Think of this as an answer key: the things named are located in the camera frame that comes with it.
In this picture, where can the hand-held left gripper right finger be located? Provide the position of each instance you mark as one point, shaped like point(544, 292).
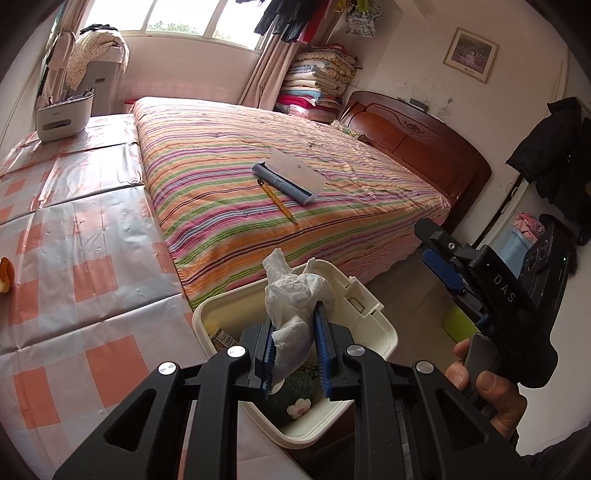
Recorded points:
point(323, 355)

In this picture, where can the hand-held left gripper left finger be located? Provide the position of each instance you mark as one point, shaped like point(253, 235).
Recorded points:
point(267, 355)

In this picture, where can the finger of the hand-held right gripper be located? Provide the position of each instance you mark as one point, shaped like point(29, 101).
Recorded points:
point(475, 314)
point(443, 270)

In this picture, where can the green plush toy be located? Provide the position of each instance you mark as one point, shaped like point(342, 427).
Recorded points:
point(286, 397)

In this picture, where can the cream plastic trash bin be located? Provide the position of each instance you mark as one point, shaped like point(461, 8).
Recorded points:
point(364, 323)

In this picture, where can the white tissue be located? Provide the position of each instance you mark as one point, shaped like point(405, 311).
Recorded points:
point(295, 286)

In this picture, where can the person's right forearm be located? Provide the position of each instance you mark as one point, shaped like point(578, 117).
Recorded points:
point(554, 457)

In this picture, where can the person's right hand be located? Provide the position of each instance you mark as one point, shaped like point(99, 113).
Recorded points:
point(503, 397)

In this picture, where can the yellow-green box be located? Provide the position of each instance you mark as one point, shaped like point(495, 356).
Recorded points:
point(455, 323)

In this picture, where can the light blue storage box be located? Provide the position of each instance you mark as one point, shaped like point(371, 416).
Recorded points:
point(515, 254)

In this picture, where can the pink cloth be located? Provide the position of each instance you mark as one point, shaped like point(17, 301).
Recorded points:
point(528, 224)

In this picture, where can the brown wooden headboard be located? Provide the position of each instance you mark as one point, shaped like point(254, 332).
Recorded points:
point(415, 138)

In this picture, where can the yellow pen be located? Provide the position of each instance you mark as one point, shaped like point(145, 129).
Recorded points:
point(277, 201)

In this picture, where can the black hanging jacket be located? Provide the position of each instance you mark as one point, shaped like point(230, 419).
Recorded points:
point(554, 143)

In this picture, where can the small grey object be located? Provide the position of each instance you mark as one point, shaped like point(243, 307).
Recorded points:
point(418, 102)

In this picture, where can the floral pillow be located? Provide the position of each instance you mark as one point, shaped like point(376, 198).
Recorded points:
point(346, 129)

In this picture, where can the bed with striped sheet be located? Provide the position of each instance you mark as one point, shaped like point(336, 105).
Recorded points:
point(231, 184)

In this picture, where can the grey and white notebook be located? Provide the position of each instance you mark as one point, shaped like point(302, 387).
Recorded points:
point(295, 170)

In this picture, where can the stack of folded quilts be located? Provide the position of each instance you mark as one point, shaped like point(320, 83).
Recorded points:
point(314, 78)

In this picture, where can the floral hanging shorts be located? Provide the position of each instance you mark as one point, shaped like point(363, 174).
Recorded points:
point(362, 23)

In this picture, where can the beige curtain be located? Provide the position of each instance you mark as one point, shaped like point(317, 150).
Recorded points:
point(268, 74)
point(74, 11)

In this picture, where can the yellow foil wrapper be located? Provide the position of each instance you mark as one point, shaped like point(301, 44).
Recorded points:
point(5, 277)

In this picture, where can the row of hanging clothes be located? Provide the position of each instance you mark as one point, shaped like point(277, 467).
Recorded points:
point(286, 18)

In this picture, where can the white utensil holder box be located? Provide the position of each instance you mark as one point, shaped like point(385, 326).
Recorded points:
point(64, 120)

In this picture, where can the grey appliance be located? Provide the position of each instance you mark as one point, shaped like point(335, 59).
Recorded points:
point(104, 87)

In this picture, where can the polka-dot cloth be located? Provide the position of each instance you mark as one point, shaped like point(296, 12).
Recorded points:
point(92, 50)

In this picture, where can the window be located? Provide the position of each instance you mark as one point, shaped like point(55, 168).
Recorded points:
point(175, 14)

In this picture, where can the beige hanging clothing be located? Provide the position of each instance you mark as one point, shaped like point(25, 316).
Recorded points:
point(62, 50)

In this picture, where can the framed wall picture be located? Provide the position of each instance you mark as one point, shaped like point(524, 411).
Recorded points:
point(471, 53)

